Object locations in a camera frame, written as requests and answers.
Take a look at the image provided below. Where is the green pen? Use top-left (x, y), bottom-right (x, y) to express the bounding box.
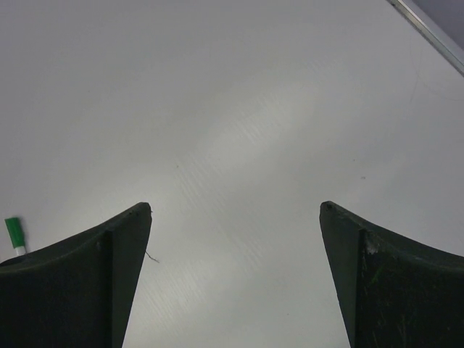
top-left (4, 217), bottom-right (28, 257)

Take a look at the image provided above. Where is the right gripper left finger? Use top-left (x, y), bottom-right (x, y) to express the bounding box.
top-left (1, 202), bottom-right (152, 347)

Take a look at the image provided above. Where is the green pen cap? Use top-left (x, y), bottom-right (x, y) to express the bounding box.
top-left (4, 217), bottom-right (26, 249)

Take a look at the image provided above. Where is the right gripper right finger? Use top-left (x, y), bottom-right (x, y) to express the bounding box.
top-left (319, 202), bottom-right (463, 347)

